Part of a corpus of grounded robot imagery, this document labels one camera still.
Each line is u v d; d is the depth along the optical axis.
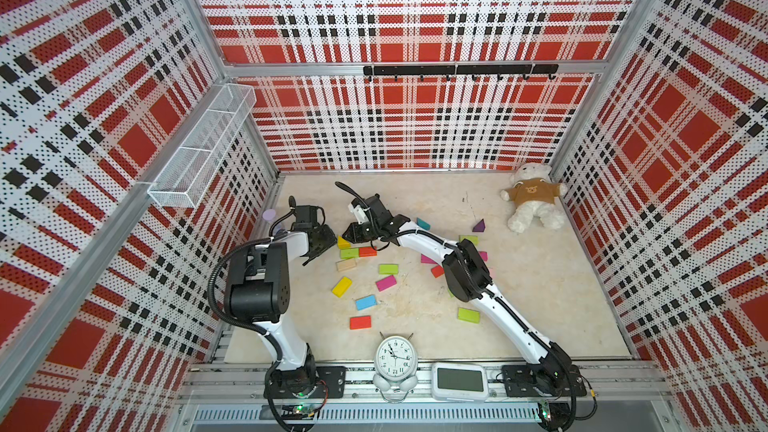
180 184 0.68
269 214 0.96
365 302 0.87
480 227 1.01
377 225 0.84
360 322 0.85
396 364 0.73
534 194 1.04
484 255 0.96
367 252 0.96
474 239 1.01
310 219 0.80
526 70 0.89
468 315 0.83
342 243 0.97
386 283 0.91
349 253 0.97
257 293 0.49
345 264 0.96
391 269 0.94
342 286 0.91
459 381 0.71
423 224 1.05
